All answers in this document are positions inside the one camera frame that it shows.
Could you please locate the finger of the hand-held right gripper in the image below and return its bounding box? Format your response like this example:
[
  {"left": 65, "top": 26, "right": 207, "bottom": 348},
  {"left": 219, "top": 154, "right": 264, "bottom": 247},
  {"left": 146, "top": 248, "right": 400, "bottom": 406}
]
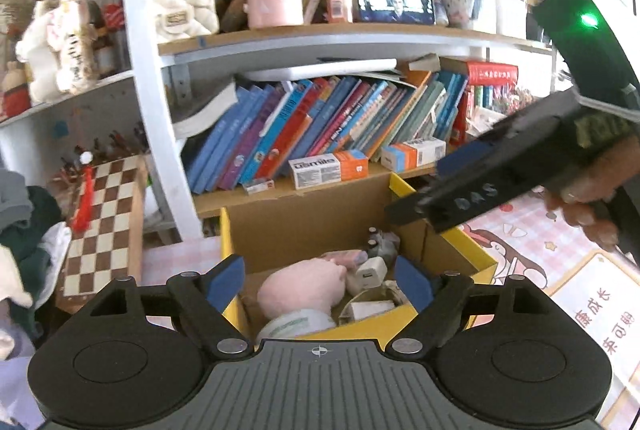
[
  {"left": 436, "top": 145, "right": 498, "bottom": 177},
  {"left": 384, "top": 190, "right": 441, "bottom": 227}
]

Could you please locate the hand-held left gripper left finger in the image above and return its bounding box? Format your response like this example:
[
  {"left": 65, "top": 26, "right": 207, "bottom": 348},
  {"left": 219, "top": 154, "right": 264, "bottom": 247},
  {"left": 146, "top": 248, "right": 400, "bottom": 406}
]
[{"left": 85, "top": 254, "right": 253, "bottom": 360}]

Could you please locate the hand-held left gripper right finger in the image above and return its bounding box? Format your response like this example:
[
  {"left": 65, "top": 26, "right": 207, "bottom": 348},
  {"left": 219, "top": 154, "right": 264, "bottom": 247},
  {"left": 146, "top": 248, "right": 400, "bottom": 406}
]
[{"left": 386, "top": 254, "right": 556, "bottom": 360}]

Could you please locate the beige wrist watch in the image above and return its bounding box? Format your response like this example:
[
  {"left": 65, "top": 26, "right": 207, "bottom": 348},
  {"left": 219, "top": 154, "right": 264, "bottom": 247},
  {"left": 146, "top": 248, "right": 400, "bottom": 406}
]
[{"left": 345, "top": 285, "right": 406, "bottom": 311}]

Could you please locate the small purple container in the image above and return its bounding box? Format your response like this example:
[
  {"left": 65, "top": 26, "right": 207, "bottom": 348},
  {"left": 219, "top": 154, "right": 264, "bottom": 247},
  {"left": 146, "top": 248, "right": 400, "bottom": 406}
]
[{"left": 380, "top": 233, "right": 402, "bottom": 259}]

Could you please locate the small white charger cube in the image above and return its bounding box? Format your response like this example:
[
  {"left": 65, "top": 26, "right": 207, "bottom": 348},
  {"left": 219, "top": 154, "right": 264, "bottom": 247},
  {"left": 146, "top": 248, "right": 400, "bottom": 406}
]
[{"left": 346, "top": 257, "right": 389, "bottom": 293}]

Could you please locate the large white charger block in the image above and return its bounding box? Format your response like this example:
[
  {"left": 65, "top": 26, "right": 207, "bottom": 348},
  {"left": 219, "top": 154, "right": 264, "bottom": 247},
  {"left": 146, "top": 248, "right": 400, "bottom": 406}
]
[{"left": 340, "top": 299, "right": 398, "bottom": 323}]

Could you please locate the pink plush pig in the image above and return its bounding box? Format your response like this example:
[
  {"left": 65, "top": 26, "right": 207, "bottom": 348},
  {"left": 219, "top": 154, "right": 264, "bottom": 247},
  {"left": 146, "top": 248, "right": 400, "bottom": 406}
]
[{"left": 257, "top": 257, "right": 347, "bottom": 318}]

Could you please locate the white tape roll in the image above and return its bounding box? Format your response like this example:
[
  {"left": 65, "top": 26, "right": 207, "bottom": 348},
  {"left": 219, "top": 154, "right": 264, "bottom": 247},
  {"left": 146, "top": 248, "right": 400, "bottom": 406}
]
[{"left": 256, "top": 307, "right": 337, "bottom": 343}]

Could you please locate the yellow cardboard box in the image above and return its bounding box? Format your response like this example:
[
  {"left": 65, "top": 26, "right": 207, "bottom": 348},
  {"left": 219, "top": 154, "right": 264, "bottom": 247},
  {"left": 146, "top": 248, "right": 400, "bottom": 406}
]
[{"left": 219, "top": 173, "right": 498, "bottom": 351}]

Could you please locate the pink checked desktop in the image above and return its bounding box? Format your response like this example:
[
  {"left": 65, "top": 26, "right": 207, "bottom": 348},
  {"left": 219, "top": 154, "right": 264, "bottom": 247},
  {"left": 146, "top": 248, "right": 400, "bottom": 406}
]
[{"left": 142, "top": 190, "right": 640, "bottom": 430}]

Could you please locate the person's right hand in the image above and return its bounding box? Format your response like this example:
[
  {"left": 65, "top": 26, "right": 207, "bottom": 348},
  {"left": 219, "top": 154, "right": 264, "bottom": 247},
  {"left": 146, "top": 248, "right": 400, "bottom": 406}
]
[{"left": 544, "top": 130, "right": 640, "bottom": 252}]

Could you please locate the small grey bottle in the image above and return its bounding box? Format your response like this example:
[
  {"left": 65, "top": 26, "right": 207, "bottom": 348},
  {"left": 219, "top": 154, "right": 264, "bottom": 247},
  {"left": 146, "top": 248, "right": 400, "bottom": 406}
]
[{"left": 367, "top": 225, "right": 383, "bottom": 261}]

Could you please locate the red thick book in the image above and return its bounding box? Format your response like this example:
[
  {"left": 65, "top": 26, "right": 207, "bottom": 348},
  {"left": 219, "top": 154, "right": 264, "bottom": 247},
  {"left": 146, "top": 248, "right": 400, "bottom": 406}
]
[{"left": 464, "top": 59, "right": 520, "bottom": 87}]

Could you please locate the long orange and white box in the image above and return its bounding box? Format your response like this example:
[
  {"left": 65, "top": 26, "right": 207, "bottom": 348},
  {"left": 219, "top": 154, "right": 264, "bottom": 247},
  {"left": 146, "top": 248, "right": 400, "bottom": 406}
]
[{"left": 289, "top": 150, "right": 370, "bottom": 190}]

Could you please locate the white pen holder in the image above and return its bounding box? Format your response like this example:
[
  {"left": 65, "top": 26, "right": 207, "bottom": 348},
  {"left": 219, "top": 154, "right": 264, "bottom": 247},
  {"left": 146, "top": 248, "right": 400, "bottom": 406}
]
[{"left": 495, "top": 0, "right": 528, "bottom": 38}]

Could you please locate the wooden chessboard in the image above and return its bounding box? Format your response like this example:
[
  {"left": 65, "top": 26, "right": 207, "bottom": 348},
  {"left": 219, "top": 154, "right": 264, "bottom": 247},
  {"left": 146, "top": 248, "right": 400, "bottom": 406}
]
[{"left": 55, "top": 154, "right": 148, "bottom": 313}]

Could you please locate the row of blue and pink books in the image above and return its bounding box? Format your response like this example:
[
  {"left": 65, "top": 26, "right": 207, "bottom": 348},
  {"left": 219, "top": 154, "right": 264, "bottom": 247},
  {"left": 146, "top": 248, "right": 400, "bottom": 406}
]
[{"left": 186, "top": 70, "right": 471, "bottom": 193}]

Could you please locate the floral pen cup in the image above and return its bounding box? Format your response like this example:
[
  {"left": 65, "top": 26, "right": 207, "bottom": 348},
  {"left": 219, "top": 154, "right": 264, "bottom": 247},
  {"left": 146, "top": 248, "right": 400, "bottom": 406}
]
[{"left": 440, "top": 0, "right": 481, "bottom": 28}]

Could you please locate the red tassel ornament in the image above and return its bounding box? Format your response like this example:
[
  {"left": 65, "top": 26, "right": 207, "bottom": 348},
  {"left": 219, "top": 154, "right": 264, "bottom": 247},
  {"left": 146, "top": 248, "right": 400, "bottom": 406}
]
[{"left": 71, "top": 151, "right": 96, "bottom": 233}]

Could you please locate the white under-shelf lamp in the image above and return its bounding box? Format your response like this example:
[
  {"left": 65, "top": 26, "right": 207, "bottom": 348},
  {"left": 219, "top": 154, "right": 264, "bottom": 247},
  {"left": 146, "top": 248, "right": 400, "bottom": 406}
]
[{"left": 245, "top": 59, "right": 399, "bottom": 82}]

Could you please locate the smartphone with lit screen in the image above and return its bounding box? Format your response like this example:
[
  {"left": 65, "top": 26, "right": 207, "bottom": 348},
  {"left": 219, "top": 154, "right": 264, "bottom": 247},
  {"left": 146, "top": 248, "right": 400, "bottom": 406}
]
[{"left": 355, "top": 0, "right": 435, "bottom": 24}]

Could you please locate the thick white paperback book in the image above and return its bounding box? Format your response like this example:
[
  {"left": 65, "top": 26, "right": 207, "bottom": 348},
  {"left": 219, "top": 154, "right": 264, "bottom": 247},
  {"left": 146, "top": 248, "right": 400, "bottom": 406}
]
[{"left": 172, "top": 80, "right": 238, "bottom": 138}]

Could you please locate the white cloth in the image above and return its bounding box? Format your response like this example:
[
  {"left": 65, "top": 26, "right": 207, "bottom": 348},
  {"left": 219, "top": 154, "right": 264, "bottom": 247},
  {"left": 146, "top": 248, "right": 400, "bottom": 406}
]
[{"left": 37, "top": 223, "right": 72, "bottom": 273}]

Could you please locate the white shelf unit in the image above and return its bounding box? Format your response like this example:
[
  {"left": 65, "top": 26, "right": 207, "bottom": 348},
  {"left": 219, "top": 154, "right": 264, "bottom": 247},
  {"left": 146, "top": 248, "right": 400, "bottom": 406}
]
[{"left": 0, "top": 0, "right": 556, "bottom": 241}]

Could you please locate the dark clothes pile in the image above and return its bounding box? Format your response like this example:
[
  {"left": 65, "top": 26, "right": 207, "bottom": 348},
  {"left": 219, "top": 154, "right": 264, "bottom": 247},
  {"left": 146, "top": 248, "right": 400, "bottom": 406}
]
[{"left": 0, "top": 167, "right": 68, "bottom": 341}]

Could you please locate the lavender garment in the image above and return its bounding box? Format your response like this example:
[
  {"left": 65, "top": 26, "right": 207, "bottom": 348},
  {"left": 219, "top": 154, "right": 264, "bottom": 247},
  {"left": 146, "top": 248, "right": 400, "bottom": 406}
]
[{"left": 0, "top": 300, "right": 38, "bottom": 361}]

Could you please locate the white quilted handbag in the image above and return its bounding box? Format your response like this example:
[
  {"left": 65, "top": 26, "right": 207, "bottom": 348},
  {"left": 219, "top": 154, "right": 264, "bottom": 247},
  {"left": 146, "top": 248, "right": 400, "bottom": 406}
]
[{"left": 150, "top": 0, "right": 221, "bottom": 44}]

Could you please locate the red round jar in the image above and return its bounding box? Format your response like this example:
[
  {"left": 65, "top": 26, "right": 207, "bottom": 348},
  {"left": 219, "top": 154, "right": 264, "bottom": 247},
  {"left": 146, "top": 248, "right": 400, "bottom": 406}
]
[{"left": 0, "top": 60, "right": 31, "bottom": 118}]

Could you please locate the white plush toy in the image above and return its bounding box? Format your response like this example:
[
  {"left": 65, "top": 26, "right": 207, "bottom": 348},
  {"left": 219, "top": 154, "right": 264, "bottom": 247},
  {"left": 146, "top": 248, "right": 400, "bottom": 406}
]
[{"left": 15, "top": 0, "right": 98, "bottom": 104}]

